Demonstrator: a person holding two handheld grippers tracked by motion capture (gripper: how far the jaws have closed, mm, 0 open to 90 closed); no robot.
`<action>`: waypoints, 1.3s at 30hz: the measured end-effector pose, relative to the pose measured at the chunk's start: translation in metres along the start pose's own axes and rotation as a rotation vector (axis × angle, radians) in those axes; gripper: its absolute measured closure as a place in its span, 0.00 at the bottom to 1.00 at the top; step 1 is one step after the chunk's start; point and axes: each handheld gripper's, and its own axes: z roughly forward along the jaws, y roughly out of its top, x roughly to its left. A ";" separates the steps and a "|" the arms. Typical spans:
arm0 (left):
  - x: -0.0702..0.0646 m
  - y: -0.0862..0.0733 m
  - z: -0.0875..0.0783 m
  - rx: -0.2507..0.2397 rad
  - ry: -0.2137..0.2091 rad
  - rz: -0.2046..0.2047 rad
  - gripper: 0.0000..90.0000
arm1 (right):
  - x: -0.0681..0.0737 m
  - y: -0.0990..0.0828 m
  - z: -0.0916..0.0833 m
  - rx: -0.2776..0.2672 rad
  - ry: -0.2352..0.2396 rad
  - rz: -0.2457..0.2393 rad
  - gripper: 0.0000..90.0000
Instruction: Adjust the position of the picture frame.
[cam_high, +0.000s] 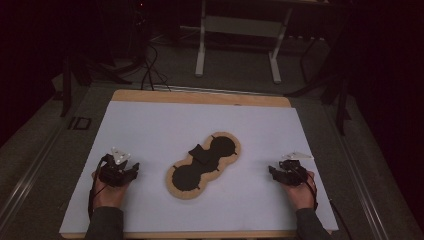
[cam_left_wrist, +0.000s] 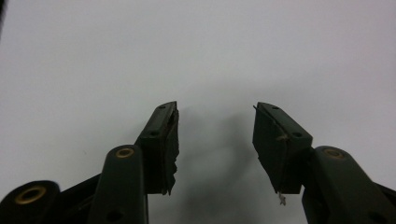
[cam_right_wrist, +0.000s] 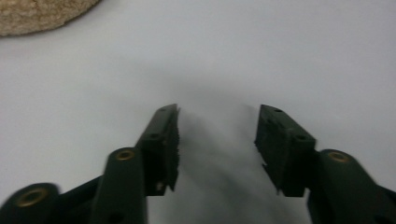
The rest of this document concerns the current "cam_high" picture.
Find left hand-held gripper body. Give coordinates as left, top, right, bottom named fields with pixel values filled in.
left=98, top=146, right=135, bottom=188

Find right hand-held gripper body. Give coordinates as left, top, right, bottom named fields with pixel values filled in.
left=278, top=151, right=314, bottom=187

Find tan plush pad black lining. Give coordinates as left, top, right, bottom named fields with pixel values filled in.
left=165, top=131, right=242, bottom=201

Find person's left hand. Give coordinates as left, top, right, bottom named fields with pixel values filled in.
left=91, top=170, right=131, bottom=210

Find person's right hand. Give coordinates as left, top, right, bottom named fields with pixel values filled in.
left=281, top=170, right=317, bottom=211

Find white table mat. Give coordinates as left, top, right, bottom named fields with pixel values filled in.
left=59, top=100, right=339, bottom=234

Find black stand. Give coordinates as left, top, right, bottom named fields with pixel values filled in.
left=284, top=19, right=353, bottom=136
left=59, top=53, right=133, bottom=118

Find white metal stand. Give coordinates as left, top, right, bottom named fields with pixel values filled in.
left=194, top=0, right=294, bottom=84

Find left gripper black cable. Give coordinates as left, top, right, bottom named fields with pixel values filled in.
left=87, top=155, right=109, bottom=221

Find thin black cable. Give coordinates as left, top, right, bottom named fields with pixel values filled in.
left=329, top=199, right=354, bottom=240

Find metal floor rail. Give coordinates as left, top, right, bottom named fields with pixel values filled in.
left=0, top=126, right=64, bottom=228
left=324, top=106, right=391, bottom=240

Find black floor cables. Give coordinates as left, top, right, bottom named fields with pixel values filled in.
left=139, top=43, right=172, bottom=92

